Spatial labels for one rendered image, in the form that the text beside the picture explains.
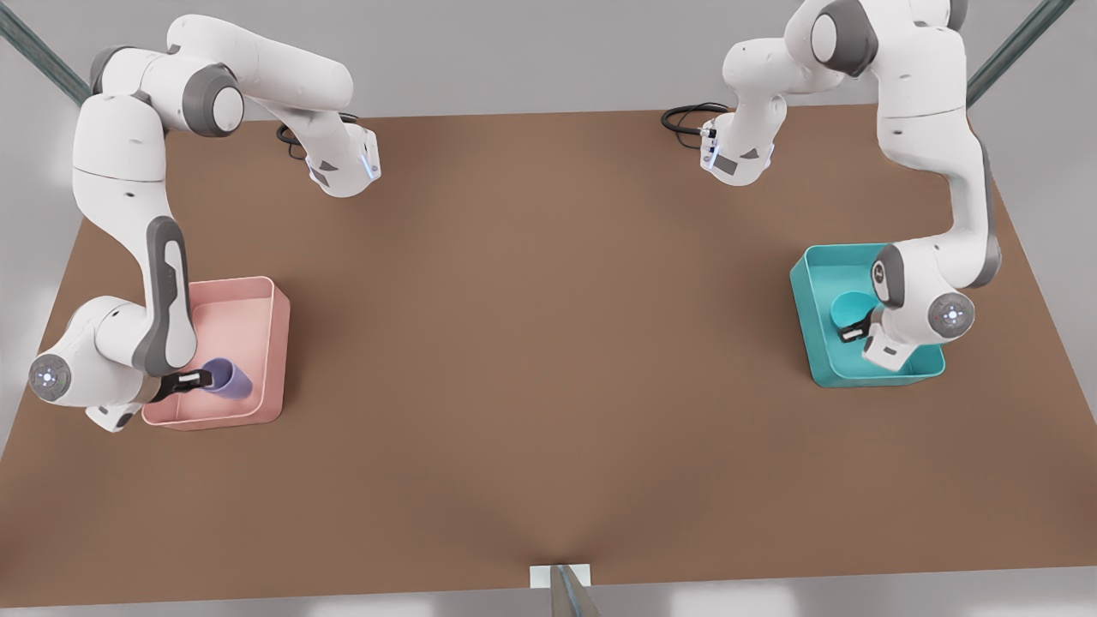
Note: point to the teal bowl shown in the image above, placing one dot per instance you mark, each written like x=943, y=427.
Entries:
x=848, y=307

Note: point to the purple cup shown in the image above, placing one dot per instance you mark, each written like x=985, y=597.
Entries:
x=230, y=379

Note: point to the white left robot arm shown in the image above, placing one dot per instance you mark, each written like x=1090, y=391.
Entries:
x=930, y=128

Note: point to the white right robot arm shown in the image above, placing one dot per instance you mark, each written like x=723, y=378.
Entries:
x=120, y=188

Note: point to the teal plastic box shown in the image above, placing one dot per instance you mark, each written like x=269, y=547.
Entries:
x=827, y=296

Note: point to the pink plastic box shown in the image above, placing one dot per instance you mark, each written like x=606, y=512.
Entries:
x=244, y=330

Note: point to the silver frame post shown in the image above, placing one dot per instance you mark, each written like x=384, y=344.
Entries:
x=1016, y=47
x=572, y=596
x=38, y=53

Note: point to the white post foot plate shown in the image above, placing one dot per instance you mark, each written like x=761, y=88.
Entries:
x=540, y=576

